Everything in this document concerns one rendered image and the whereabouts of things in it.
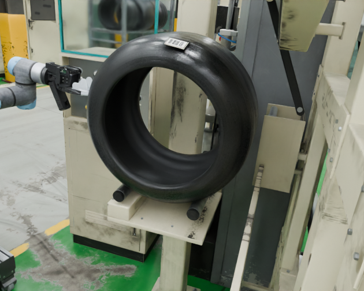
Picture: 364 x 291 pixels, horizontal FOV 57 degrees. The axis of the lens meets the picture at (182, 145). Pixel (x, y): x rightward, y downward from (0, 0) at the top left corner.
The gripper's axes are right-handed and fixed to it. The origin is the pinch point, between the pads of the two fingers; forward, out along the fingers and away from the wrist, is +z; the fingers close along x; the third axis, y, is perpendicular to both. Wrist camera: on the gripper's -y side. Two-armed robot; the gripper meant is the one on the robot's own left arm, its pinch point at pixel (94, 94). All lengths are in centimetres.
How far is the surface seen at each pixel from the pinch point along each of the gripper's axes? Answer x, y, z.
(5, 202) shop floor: 75, -137, -112
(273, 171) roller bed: 18, -16, 70
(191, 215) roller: -12, -27, 47
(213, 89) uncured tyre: -12.1, 16.5, 44.4
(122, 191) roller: -10.7, -28.5, 20.9
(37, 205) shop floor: 80, -134, -86
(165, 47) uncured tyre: -10.9, 24.4, 27.6
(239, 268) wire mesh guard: -43, -15, 65
